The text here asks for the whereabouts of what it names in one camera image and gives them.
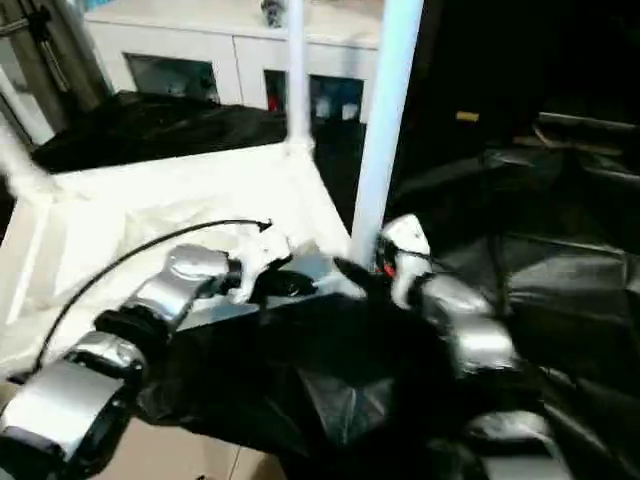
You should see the white pole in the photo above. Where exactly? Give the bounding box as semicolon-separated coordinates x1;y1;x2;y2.
0;63;55;147

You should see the white glass-door cabinet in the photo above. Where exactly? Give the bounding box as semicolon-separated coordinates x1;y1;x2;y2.
83;0;385;125

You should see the black tripod pole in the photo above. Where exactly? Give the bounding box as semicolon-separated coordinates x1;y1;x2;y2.
0;13;52;37

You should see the black metal bar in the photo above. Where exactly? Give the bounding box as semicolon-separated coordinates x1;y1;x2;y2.
536;111;640;137

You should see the black backdrop cloth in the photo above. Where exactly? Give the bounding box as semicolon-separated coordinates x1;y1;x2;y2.
414;0;640;141

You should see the black mat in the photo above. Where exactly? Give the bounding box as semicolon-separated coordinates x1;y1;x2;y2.
0;89;640;480

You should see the black left wrist camera cable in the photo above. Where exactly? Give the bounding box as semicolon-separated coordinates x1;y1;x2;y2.
28;217;275;375

